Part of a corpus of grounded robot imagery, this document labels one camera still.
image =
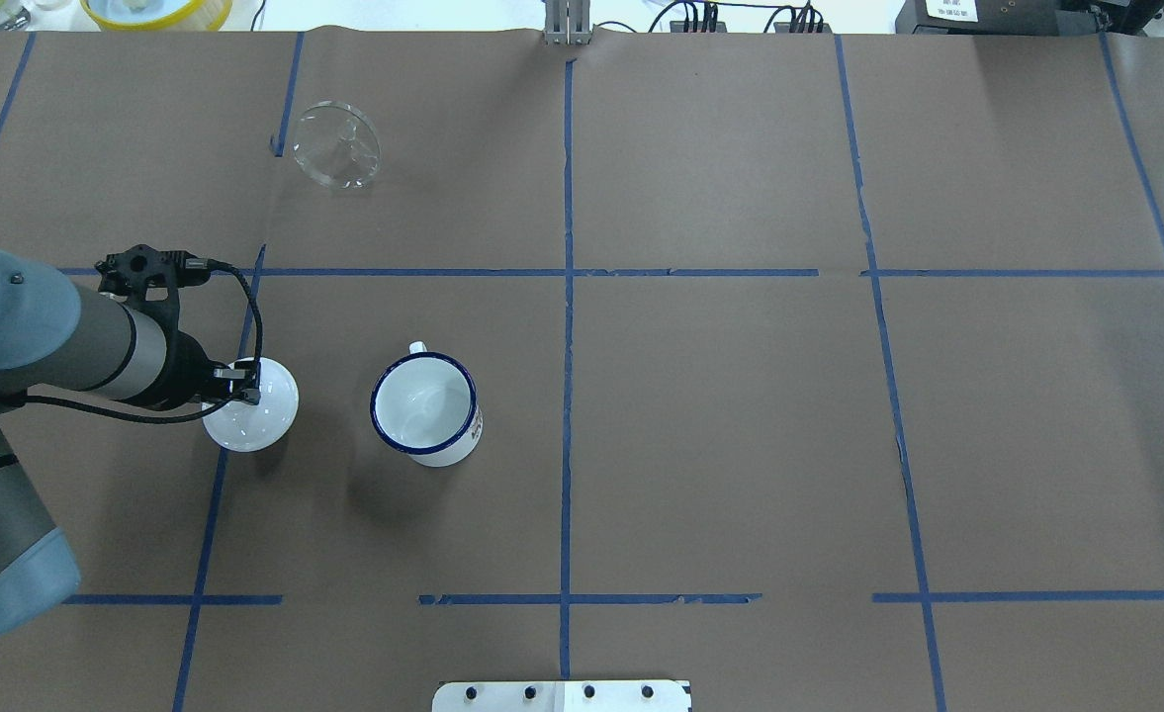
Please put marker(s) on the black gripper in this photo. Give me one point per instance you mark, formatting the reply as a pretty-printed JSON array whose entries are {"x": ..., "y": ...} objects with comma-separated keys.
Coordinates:
[{"x": 189, "y": 375}]

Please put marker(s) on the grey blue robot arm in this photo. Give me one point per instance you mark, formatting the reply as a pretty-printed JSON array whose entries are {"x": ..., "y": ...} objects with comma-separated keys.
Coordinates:
[{"x": 116, "y": 351}]

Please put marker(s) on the white enamel mug blue rim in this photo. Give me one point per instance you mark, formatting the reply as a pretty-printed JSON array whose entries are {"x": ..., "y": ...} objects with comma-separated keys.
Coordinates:
[{"x": 426, "y": 405}]

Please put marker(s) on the black power strip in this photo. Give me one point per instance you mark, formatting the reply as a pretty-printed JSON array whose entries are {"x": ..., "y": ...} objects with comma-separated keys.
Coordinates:
[{"x": 753, "y": 17}]

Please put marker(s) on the black equipment box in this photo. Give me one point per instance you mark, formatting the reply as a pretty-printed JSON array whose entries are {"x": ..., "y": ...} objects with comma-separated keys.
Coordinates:
[{"x": 1030, "y": 18}]

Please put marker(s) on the white metal base plate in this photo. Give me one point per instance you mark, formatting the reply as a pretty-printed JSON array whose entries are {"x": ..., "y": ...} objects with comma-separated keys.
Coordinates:
[{"x": 564, "y": 695}]

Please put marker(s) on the grey aluminium frame post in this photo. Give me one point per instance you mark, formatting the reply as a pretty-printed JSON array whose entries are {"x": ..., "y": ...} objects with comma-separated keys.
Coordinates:
[{"x": 567, "y": 22}]

